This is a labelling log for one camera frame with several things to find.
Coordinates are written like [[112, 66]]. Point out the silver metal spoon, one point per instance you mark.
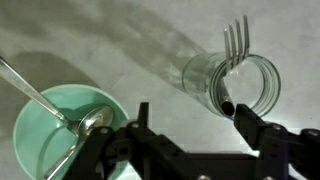
[[95, 121]]

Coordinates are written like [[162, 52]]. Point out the clear glass jar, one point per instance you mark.
[[200, 76]]

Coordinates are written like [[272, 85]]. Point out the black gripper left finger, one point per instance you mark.
[[144, 115]]

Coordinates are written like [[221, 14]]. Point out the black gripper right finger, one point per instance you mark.
[[248, 121]]

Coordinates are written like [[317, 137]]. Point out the silver metal fork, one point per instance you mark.
[[236, 61]]

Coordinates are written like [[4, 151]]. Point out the teal bowl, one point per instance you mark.
[[40, 133]]

